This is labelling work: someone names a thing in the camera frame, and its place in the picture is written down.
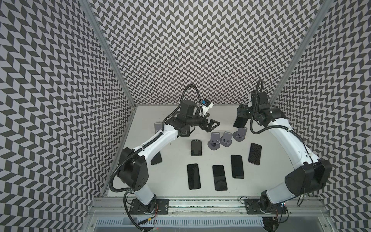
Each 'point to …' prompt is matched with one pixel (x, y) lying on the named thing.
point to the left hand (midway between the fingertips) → (214, 119)
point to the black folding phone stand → (196, 148)
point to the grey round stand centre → (214, 143)
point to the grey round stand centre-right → (226, 140)
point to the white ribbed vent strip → (179, 222)
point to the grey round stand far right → (240, 135)
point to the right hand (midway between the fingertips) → (242, 113)
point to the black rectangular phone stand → (184, 131)
